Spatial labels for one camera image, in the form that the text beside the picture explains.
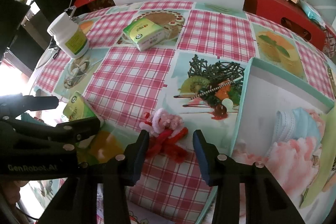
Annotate blue wipes pack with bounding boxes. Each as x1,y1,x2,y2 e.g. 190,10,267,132
299,0,324,24

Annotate green tissue pack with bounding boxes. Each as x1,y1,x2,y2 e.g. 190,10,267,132
123,18,170,51
62,91,105,126

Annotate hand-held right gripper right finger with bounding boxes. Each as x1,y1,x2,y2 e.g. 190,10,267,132
192,129,306,224

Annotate person's left hand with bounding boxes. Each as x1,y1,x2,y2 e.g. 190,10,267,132
0,182,21,214

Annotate teal tray box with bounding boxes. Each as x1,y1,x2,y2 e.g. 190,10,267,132
231,57,336,224

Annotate pink checked printed tablecloth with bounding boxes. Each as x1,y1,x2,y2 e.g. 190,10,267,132
28,1,336,224

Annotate blue face mask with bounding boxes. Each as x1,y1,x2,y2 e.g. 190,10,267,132
266,107,322,156

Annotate red patterned box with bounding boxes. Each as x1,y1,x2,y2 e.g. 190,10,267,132
322,22,336,58

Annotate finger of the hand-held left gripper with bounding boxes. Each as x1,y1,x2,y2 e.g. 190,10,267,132
0,116,101,151
0,94,59,119

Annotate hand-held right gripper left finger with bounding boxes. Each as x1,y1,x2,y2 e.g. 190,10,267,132
38,130,150,224

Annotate pink fluffy towel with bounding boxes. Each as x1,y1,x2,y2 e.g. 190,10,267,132
234,135,324,211

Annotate red carton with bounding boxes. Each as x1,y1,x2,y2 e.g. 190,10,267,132
243,0,327,51

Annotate red pink chenille hair tie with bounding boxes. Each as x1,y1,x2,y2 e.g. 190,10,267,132
139,108,189,163

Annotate white pill bottle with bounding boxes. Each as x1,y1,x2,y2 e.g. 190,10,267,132
47,13,90,59

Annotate light green cloth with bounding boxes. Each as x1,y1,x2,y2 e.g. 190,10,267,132
299,106,336,210

